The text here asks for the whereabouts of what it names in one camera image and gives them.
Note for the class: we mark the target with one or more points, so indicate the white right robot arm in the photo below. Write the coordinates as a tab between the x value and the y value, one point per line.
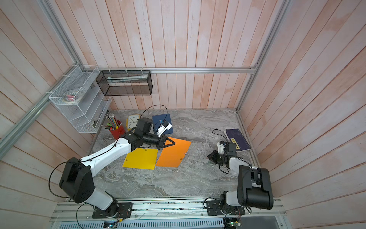
253	183

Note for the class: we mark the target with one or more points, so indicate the black wire mesh basket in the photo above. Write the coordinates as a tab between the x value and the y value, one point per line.
125	82

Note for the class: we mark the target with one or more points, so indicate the yellow desk clock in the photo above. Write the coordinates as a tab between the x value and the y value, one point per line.
132	121

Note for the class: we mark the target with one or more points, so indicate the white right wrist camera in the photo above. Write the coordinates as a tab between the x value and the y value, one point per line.
221	147

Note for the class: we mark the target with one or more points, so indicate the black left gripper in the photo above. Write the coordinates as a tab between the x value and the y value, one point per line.
162	140

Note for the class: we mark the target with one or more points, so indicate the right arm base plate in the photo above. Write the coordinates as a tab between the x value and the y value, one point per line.
215	208

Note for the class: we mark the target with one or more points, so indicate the aluminium front rail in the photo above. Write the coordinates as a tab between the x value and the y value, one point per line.
142	208

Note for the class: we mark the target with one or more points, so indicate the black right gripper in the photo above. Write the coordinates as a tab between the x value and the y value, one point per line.
213	158

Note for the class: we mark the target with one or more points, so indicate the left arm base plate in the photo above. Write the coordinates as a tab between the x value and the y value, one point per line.
116	210

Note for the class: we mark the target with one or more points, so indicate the dark purple book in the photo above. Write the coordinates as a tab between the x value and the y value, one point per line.
236	137

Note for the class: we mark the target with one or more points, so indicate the orange paper document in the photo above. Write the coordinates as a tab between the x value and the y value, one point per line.
172	156

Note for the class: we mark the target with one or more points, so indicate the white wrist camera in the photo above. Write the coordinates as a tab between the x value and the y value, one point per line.
165	125
221	147

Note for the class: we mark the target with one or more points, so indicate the blue paper document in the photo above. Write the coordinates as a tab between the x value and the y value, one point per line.
158	120

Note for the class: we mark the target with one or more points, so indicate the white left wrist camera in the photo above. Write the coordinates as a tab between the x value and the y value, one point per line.
165	125

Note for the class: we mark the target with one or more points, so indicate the red metal pencil cup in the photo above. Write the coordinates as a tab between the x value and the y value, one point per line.
117	133

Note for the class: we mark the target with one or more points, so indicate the tape roll in shelf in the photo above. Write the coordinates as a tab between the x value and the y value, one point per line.
72	97

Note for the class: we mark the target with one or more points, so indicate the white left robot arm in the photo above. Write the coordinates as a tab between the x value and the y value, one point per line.
77	178

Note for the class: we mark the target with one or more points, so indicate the yellow paper document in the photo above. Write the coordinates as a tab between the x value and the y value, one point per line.
141	159

